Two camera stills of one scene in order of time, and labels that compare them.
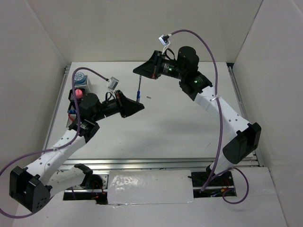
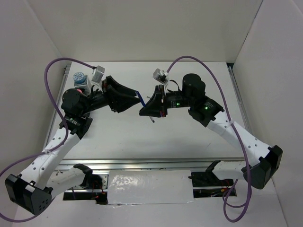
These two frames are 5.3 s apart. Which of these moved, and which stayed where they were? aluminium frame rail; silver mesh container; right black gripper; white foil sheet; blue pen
Moved: blue pen; right black gripper
Stayed: silver mesh container; white foil sheet; aluminium frame rail
